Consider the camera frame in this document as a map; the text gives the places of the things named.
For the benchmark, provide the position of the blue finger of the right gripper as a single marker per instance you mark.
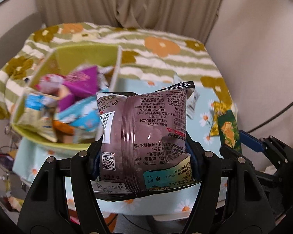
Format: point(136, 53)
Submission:
point(230, 157)
point(252, 141)

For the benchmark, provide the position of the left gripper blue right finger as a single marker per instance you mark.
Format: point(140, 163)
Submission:
point(226, 204)

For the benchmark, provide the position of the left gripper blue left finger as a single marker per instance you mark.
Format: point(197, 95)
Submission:
point(45, 209)

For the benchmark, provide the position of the dark green snack packet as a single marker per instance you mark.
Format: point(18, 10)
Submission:
point(228, 131)

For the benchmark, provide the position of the yellow gold snack bag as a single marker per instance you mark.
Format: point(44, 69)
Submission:
point(216, 119)

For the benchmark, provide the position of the cream orange snack bag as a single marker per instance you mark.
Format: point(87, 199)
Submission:
point(64, 132)

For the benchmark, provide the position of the blue white snack bag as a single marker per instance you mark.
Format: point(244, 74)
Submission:
point(83, 116)

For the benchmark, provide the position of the silver blue snack bag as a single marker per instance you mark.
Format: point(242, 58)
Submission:
point(40, 102)

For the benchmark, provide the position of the brown chocolate snack bag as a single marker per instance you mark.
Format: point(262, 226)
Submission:
point(142, 150)

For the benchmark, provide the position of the pink strawberry snack bag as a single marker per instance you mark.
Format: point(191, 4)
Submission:
point(50, 83)

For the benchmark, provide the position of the purple chip bag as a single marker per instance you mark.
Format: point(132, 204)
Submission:
point(78, 84)

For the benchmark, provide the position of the beige barcode snack bag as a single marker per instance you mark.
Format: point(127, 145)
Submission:
point(40, 123)

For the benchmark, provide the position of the light blue daisy tablecloth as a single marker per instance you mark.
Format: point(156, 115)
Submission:
point(198, 125)

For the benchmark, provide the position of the green cardboard storage box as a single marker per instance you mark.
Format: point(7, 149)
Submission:
point(63, 60)

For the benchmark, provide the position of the striped floral blanket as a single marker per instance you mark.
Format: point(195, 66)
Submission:
point(147, 55)

